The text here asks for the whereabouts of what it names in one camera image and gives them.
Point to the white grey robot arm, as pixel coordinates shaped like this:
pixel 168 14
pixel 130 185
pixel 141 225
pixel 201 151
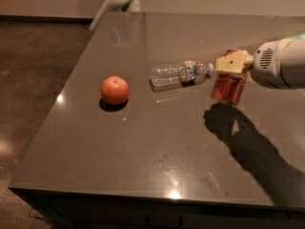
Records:
pixel 298 57

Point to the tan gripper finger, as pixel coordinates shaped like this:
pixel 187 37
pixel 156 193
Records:
pixel 233 62

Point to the red coke can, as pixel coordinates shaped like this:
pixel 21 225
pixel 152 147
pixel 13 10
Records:
pixel 228 87

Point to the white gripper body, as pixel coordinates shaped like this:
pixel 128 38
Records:
pixel 266 65

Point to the white robot part background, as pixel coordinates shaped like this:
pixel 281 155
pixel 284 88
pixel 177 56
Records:
pixel 114 5

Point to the clear plastic water bottle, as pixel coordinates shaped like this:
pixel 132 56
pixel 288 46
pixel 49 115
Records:
pixel 176 74

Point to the red apple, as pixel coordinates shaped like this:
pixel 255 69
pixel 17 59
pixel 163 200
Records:
pixel 114 90

